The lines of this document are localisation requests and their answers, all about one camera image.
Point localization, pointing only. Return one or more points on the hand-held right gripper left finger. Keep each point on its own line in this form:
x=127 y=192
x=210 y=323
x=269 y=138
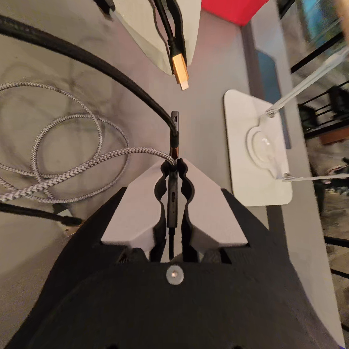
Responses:
x=131 y=215

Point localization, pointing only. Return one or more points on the grey usb hub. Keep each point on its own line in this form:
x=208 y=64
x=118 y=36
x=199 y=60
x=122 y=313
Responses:
x=173 y=196

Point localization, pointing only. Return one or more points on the red plastic bin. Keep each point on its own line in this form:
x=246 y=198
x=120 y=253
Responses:
x=234 y=10

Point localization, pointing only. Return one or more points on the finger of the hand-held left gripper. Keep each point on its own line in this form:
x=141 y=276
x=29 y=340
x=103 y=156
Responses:
x=192 y=19
x=144 y=27

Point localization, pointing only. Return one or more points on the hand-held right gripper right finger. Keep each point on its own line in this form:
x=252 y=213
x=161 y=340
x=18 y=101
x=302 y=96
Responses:
x=215 y=215

